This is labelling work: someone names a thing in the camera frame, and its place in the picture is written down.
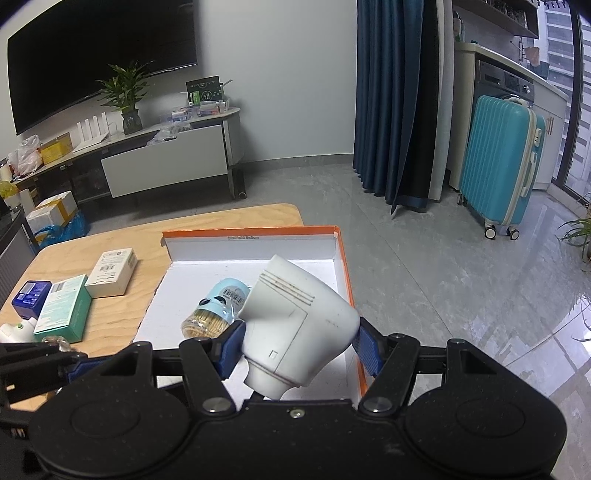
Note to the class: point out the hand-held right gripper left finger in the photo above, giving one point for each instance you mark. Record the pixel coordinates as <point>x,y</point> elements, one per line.
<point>229,348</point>

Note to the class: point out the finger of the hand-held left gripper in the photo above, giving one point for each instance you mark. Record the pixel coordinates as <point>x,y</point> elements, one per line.
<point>37,357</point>

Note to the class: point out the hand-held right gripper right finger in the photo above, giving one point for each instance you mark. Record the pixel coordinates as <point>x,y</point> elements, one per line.
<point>368,350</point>

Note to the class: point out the white plug adapter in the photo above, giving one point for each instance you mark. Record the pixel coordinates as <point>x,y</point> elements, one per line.
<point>16,331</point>

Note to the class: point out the green and white carton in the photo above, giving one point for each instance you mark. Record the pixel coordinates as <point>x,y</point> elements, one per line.
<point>62,309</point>

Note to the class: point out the blue plastic case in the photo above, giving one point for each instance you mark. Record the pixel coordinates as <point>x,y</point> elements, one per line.
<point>31,299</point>

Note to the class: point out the white plastic handheld device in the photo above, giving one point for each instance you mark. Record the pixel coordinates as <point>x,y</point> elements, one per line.
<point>295,332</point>

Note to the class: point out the orange-edged cardboard box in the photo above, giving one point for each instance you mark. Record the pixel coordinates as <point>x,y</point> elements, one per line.
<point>207,272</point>

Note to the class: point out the light blue round object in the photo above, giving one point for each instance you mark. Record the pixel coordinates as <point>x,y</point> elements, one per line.
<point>217,307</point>

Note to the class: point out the grey ribbed panel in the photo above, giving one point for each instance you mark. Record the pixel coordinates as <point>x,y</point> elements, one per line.
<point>14,258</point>

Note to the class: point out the small white carton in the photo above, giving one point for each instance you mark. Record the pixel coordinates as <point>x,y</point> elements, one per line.
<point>111,272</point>

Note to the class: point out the blue plastic bag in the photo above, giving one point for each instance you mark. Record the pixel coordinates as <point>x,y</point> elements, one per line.
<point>69,230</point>

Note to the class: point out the cardboard parcel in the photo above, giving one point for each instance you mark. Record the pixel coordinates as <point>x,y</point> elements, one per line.
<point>51,210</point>

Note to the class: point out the black tube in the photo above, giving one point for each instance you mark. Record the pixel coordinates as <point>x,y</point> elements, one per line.
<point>240,184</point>

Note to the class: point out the white television cabinet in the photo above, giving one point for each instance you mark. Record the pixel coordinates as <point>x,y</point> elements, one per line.
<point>161,161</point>

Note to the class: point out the white and red plastic bag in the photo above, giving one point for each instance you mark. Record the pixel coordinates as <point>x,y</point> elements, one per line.
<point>25,157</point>

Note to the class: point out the yellow carton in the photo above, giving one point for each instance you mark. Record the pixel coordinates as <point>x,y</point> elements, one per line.
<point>56,148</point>

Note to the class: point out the crumpled clear plastic bag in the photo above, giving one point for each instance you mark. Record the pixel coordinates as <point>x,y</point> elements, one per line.
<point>166,134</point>

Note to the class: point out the white antenna router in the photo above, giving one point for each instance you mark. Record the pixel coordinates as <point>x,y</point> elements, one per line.
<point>90,134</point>

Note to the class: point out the turquoise suitcase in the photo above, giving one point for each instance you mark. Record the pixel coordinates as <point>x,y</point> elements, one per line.
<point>501,161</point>

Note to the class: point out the clear plastic containers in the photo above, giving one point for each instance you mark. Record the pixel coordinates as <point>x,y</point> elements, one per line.
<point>203,110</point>

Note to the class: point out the spider plant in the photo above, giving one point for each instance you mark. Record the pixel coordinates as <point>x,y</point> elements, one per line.
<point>579,230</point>

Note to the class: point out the dark blue curtain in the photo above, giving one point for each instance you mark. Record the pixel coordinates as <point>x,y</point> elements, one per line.
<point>397,101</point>

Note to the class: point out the black and green carton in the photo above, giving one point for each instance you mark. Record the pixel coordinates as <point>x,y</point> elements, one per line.
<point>205,90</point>

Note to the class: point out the potted bamboo plant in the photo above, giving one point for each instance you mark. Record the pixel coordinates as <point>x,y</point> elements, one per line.
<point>124,92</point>

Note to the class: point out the white counter cabinet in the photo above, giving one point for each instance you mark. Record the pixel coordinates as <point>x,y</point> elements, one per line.
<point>549,115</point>

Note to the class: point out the dark washing machine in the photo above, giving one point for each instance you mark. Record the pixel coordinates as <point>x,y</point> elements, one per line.
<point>503,83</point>

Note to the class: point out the black flat television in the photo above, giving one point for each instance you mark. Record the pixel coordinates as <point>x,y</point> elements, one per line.
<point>101,60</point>

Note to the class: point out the wall shelf with glasses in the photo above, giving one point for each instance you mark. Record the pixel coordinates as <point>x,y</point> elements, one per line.
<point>503,16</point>

